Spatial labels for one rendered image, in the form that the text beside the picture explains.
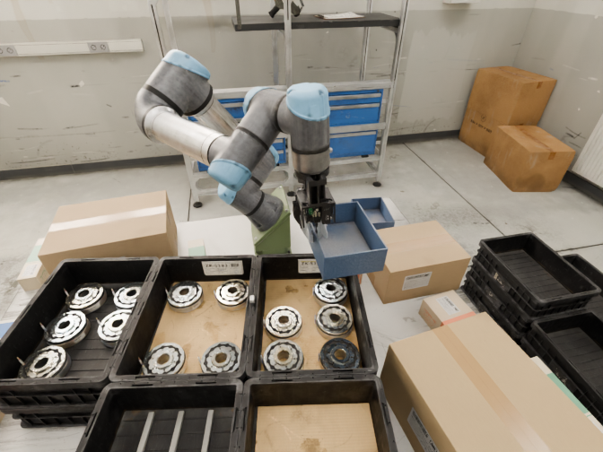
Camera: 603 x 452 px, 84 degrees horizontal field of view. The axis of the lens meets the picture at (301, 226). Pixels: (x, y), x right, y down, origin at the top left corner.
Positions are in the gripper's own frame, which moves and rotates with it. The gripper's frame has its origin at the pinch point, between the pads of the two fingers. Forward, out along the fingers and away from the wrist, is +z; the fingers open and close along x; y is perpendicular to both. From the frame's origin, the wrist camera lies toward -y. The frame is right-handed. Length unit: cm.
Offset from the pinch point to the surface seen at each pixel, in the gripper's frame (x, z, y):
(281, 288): -9.5, 28.7, -11.1
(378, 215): 43, 45, -59
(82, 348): -65, 25, 0
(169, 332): -43, 26, -1
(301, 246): 2, 42, -45
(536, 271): 112, 71, -29
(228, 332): -26.4, 27.6, 2.2
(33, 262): -99, 29, -48
